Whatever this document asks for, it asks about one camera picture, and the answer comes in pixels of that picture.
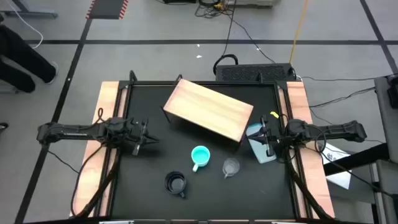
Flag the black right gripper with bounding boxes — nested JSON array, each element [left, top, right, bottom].
[[248, 114, 290, 157]]

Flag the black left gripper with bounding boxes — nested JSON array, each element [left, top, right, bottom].
[[123, 117, 160, 156]]

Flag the clear glass mug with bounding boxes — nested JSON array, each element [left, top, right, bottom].
[[221, 157, 241, 179]]

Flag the dark blue enamel mug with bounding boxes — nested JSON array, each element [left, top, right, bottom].
[[164, 170, 188, 199]]

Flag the teal plastic mug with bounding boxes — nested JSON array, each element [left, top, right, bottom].
[[190, 145, 211, 173]]

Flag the light blue cloth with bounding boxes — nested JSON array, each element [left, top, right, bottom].
[[245, 123, 277, 164]]

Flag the wooden table side board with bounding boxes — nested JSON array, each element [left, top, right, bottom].
[[277, 81, 336, 218], [70, 81, 129, 218]]

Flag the black computer case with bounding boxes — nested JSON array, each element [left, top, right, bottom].
[[215, 63, 297, 83]]

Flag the white paper sheet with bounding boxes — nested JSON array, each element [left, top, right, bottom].
[[320, 142, 352, 190]]

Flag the black desk bar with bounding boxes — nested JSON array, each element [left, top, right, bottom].
[[323, 142, 389, 177]]

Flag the grey desk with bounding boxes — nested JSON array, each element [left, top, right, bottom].
[[374, 76, 398, 224]]

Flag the black mat with striped edge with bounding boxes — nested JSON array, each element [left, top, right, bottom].
[[85, 0, 129, 21]]

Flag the black device on desk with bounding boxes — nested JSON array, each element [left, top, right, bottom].
[[387, 74, 398, 109]]

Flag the person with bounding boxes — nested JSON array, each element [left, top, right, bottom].
[[0, 23, 59, 93]]

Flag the grey desk foot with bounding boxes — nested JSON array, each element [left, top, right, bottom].
[[0, 0, 59, 19]]

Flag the black cable conduit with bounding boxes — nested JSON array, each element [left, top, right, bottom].
[[284, 149, 332, 220], [70, 144, 123, 218]]

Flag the black floor cable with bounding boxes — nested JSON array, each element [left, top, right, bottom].
[[309, 86, 377, 109], [231, 17, 277, 65], [213, 0, 239, 75], [298, 75, 389, 82]]

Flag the yellow cable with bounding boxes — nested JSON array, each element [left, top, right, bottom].
[[289, 0, 310, 65]]

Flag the tangle of cables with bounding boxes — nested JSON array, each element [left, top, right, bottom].
[[194, 0, 236, 19]]

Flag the white cable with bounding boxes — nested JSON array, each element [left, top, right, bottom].
[[4, 0, 44, 50]]

